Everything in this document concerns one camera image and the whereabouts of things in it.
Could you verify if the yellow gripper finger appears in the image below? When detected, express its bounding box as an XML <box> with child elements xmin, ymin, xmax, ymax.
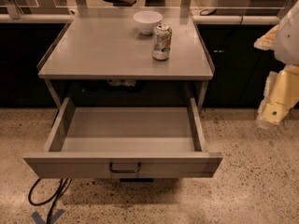
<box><xmin>256</xmin><ymin>65</ymin><xmax>299</xmax><ymax>129</ymax></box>
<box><xmin>253</xmin><ymin>25</ymin><xmax>278</xmax><ymax>50</ymax></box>

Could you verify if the silver 7up can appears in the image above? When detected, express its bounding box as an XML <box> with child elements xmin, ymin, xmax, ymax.
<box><xmin>152</xmin><ymin>23</ymin><xmax>172</xmax><ymax>61</ymax></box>

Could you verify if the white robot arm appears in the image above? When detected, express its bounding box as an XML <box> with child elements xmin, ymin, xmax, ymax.
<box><xmin>254</xmin><ymin>1</ymin><xmax>299</xmax><ymax>129</ymax></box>

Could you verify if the open grey top drawer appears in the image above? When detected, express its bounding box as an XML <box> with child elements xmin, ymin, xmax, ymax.
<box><xmin>24</xmin><ymin>98</ymin><xmax>222</xmax><ymax>179</ymax></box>

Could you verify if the white ceramic bowl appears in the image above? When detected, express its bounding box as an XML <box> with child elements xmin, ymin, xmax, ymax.
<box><xmin>134</xmin><ymin>11</ymin><xmax>163</xmax><ymax>35</ymax></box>

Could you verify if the crumpled item under tabletop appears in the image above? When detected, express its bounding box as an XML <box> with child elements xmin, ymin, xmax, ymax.
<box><xmin>107</xmin><ymin>79</ymin><xmax>136</xmax><ymax>87</ymax></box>

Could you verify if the black office chair armrest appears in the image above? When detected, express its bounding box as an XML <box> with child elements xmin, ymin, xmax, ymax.
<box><xmin>103</xmin><ymin>0</ymin><xmax>136</xmax><ymax>7</ymax></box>

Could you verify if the grey metal cabinet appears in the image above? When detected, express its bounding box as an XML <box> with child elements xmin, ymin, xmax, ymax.
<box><xmin>38</xmin><ymin>7</ymin><xmax>214</xmax><ymax>105</ymax></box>

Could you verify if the black metal drawer handle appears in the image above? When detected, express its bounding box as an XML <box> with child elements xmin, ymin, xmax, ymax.
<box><xmin>109</xmin><ymin>162</ymin><xmax>141</xmax><ymax>174</ymax></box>

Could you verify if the black floor cable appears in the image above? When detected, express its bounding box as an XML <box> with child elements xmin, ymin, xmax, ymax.
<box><xmin>27</xmin><ymin>177</ymin><xmax>73</xmax><ymax>224</ymax></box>

